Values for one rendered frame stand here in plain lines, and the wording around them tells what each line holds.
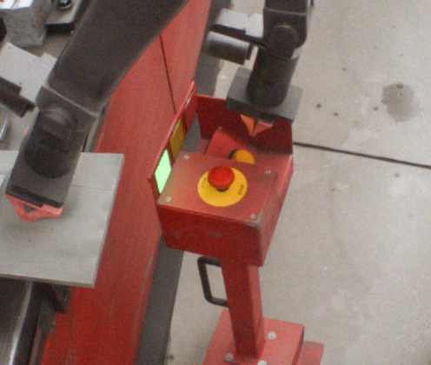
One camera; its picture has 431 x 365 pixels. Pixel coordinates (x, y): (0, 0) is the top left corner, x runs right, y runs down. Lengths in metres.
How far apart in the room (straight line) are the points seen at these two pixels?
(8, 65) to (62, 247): 0.24
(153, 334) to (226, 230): 0.76
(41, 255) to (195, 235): 0.38
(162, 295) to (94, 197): 1.04
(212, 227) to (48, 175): 0.40
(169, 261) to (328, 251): 0.41
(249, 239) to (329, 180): 1.01
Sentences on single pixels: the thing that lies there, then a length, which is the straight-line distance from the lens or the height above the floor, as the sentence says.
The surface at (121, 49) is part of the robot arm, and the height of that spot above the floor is 1.33.
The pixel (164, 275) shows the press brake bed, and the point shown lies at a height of 0.05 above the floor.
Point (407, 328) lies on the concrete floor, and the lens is 1.90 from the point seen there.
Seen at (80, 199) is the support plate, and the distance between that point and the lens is 0.89.
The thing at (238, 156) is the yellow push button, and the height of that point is 0.73.
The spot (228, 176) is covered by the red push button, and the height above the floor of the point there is 0.81.
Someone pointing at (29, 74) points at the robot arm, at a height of 1.22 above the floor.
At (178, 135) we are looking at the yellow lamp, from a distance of 1.17.
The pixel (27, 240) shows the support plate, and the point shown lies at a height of 1.00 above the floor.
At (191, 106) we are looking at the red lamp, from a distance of 1.21.
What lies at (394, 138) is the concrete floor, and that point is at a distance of 2.24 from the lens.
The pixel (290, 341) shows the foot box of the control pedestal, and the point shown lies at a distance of 1.74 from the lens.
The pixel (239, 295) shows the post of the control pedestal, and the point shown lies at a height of 0.41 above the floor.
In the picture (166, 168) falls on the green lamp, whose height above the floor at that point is 0.81.
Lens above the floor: 1.68
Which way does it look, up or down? 52 degrees down
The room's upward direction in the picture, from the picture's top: 9 degrees counter-clockwise
